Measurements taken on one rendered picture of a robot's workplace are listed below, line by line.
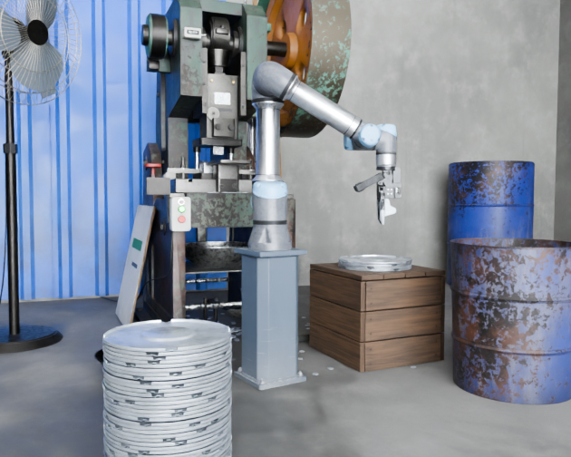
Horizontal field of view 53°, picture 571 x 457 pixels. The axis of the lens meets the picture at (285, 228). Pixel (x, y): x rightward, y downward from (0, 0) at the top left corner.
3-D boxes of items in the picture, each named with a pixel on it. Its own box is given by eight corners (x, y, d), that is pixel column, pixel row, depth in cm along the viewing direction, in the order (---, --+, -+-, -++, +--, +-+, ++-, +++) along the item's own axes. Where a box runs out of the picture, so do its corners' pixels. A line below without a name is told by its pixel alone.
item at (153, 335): (222, 319, 150) (222, 316, 150) (240, 347, 122) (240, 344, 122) (107, 325, 143) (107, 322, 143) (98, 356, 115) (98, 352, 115)
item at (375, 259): (372, 255, 249) (372, 253, 249) (427, 260, 227) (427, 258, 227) (324, 259, 231) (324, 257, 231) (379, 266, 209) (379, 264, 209)
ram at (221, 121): (241, 138, 253) (241, 70, 252) (208, 136, 248) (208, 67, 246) (230, 141, 269) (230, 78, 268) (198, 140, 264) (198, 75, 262)
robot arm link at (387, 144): (371, 126, 214) (393, 126, 215) (371, 155, 215) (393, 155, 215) (376, 123, 206) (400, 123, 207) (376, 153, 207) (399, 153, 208)
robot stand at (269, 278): (306, 380, 195) (307, 249, 193) (259, 390, 185) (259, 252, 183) (278, 366, 211) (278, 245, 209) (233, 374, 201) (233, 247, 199)
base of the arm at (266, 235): (300, 249, 193) (300, 219, 193) (262, 251, 185) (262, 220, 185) (276, 246, 206) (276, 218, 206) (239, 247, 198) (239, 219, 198)
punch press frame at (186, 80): (280, 304, 251) (281, -7, 244) (183, 311, 235) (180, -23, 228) (229, 280, 324) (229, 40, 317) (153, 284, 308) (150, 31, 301)
